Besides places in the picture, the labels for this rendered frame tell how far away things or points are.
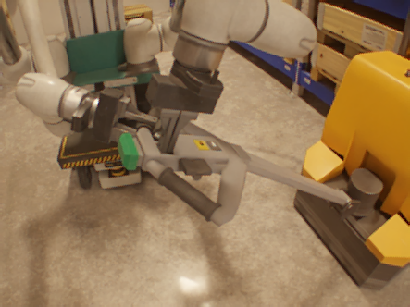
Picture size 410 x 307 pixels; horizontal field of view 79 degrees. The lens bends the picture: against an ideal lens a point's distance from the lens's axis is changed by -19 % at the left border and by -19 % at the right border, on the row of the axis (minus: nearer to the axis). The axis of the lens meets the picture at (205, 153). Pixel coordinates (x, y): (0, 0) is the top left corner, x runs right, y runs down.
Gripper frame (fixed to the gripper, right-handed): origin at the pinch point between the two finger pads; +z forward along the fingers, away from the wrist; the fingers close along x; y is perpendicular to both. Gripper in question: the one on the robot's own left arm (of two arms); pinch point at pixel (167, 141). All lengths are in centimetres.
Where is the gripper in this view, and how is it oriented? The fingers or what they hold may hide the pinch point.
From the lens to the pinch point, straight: 62.7
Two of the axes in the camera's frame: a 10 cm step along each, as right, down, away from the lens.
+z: -3.3, 8.1, 4.8
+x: -8.5, -0.4, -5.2
